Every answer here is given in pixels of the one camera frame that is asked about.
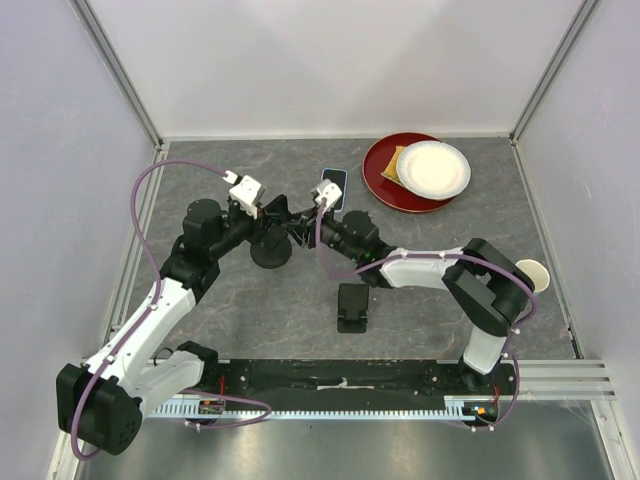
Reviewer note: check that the white paper plate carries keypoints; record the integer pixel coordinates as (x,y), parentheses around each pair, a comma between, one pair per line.
(433,170)

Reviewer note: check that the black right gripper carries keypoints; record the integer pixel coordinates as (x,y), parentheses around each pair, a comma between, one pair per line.
(299,232)

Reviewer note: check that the black folding phone stand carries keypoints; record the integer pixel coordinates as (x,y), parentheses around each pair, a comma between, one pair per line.
(352,309)

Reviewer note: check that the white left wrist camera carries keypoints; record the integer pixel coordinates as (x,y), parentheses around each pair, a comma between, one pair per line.
(246,191)

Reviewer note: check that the black round-base clamp stand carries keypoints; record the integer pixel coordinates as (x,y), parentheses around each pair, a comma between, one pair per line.
(273,258)

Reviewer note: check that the slotted cable duct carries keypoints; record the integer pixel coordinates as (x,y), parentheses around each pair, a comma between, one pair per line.
(332,405)

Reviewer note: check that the aluminium corner post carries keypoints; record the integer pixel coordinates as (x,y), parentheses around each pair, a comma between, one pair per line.
(100,38)
(568,41)

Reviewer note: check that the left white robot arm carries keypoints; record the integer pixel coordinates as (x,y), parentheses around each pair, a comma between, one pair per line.
(104,401)

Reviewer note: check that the light blue mug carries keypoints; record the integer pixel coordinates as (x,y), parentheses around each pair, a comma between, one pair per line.
(537,272)

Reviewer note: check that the aluminium corner post right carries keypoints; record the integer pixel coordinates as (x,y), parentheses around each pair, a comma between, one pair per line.
(568,41)

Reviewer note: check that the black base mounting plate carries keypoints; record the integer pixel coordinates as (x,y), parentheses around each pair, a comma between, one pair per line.
(343,389)

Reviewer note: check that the aluminium frame rail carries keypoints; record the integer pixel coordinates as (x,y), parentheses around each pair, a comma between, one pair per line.
(533,379)

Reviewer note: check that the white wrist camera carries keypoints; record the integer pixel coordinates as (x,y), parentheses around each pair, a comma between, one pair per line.
(246,191)
(326,195)

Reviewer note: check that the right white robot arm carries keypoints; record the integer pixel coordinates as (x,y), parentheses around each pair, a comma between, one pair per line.
(494,293)

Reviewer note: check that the blue-cased smartphone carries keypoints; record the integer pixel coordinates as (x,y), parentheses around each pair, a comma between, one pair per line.
(340,178)

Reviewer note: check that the aluminium corner post left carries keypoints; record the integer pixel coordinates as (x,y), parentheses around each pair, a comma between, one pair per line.
(100,38)

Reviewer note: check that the round red tray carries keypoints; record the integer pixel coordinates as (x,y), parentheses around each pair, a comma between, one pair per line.
(389,193)

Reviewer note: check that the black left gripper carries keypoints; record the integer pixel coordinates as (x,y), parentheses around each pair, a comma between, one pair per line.
(255,224)

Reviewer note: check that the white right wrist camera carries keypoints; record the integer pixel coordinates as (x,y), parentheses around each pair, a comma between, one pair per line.
(326,195)

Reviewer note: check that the black smartphone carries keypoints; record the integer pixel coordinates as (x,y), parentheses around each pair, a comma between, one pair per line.
(275,215)

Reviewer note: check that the yellow sponge cloth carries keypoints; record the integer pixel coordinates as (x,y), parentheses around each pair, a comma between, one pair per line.
(390,171)

